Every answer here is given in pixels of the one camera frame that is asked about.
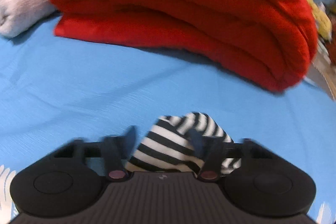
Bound black white striped garment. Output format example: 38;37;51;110
125;112;233;174

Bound blue white patterned bedsheet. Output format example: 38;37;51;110
1;16;335;223

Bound red folded blanket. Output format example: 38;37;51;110
51;0;318;92

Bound yellow plush toys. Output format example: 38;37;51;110
307;0;332;41

